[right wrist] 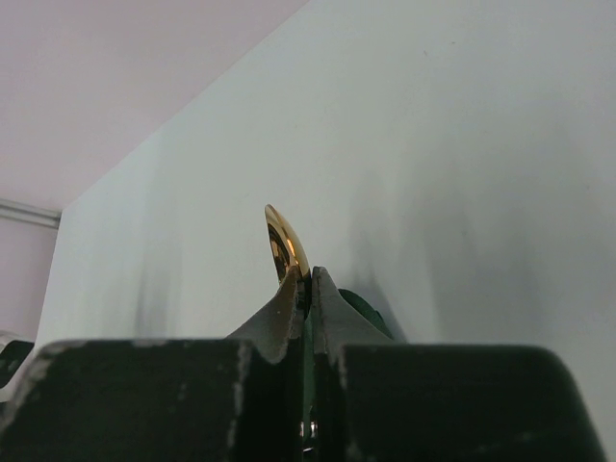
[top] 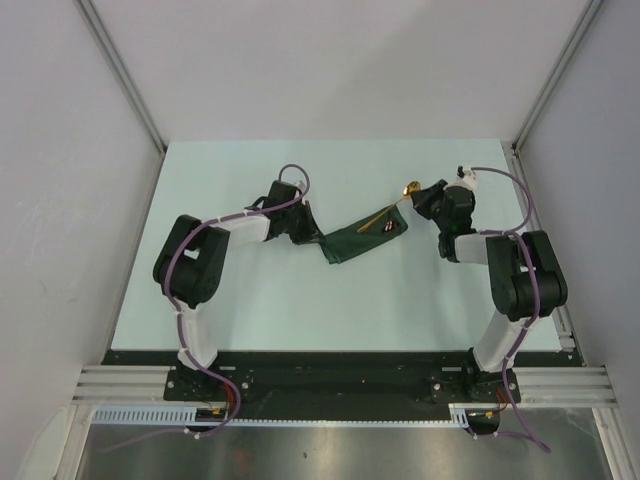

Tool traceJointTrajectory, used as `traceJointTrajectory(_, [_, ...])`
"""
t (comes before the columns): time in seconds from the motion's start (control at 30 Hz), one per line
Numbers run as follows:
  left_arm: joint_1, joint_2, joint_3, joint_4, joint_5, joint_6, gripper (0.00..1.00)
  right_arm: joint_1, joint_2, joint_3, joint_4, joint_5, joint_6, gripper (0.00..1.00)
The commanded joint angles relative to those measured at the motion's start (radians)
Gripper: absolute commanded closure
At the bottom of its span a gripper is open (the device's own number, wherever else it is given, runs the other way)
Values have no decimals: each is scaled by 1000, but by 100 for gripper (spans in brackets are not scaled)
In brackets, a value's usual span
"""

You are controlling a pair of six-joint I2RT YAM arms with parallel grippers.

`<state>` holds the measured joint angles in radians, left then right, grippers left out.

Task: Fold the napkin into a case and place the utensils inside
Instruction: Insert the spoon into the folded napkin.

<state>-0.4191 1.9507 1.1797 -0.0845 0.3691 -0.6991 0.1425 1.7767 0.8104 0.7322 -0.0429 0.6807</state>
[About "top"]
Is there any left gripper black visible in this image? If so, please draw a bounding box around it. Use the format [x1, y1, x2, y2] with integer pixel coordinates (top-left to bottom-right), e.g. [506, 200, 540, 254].
[281, 201, 325, 246]

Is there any gold spoon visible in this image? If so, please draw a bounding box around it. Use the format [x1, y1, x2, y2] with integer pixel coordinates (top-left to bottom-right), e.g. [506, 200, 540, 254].
[357, 181, 421, 233]

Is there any dark green cloth napkin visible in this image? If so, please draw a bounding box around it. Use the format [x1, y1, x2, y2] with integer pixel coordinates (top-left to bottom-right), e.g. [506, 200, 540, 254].
[319, 207, 408, 264]

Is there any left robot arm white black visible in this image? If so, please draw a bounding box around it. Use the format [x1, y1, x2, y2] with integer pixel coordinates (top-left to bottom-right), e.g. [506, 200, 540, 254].
[153, 180, 323, 400]

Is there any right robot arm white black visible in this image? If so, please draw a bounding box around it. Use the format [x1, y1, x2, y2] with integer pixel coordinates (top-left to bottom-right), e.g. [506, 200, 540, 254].
[410, 180, 568, 402]

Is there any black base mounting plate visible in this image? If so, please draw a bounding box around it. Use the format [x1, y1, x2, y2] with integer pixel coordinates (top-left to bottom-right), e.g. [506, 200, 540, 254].
[102, 350, 583, 422]

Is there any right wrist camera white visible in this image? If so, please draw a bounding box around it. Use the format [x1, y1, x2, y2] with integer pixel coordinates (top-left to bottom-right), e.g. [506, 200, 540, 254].
[457, 166, 478, 191]

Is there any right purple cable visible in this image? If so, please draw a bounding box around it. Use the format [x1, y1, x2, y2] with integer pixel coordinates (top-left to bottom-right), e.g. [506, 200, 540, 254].
[469, 166, 551, 454]

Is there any purple cable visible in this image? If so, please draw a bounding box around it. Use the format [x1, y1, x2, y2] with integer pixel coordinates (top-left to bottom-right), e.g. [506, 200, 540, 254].
[469, 166, 551, 454]
[97, 164, 315, 454]

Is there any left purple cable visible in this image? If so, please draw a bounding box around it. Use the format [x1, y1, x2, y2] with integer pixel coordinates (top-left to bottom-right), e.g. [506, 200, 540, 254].
[97, 164, 315, 454]

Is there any right aluminium frame post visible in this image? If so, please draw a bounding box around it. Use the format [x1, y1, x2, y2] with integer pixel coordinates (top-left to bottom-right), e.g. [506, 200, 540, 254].
[511, 0, 608, 152]

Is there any aluminium frame post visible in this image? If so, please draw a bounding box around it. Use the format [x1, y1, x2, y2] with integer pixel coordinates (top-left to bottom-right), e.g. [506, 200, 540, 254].
[511, 0, 608, 152]
[73, 0, 168, 156]

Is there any right white cable duct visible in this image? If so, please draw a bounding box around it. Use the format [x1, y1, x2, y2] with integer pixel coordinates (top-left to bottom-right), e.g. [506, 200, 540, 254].
[449, 403, 505, 428]

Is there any white cable duct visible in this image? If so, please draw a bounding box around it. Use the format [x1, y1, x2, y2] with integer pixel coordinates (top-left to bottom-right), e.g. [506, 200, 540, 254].
[92, 405, 236, 426]
[449, 403, 505, 428]

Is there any left white cable duct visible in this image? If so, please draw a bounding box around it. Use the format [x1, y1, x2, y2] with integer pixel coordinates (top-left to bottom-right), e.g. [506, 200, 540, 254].
[92, 405, 236, 426]

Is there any right aluminium rail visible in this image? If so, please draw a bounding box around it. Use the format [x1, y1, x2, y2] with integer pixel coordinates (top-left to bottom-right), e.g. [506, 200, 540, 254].
[502, 141, 617, 409]

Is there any left aluminium frame post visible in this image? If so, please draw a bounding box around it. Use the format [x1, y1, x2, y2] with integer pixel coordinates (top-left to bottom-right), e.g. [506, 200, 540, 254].
[73, 0, 168, 156]

